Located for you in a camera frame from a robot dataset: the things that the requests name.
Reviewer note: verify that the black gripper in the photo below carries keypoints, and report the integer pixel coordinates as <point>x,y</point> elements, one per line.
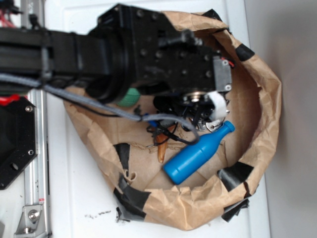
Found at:
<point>148,53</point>

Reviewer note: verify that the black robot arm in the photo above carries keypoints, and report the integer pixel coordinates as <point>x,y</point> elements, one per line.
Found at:
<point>39,58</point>

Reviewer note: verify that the bunch of metal keys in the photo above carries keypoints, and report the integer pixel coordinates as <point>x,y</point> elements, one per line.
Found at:
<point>210,126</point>

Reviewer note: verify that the blue plastic bottle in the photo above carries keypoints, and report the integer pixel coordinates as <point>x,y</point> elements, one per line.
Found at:
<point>192,157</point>

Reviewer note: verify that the green foam ball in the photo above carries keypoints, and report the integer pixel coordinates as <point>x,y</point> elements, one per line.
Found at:
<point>130,99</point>

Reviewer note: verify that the crumpled brown paper bag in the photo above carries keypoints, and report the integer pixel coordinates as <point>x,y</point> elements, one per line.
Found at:
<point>122,148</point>

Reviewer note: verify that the aluminium extrusion rail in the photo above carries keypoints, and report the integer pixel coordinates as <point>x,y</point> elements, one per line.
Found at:
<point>36,174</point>

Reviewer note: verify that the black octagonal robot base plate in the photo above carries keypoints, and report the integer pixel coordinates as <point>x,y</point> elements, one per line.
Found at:
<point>17,140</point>

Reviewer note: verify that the metal corner bracket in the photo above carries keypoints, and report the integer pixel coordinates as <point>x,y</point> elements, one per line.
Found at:
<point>31,224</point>

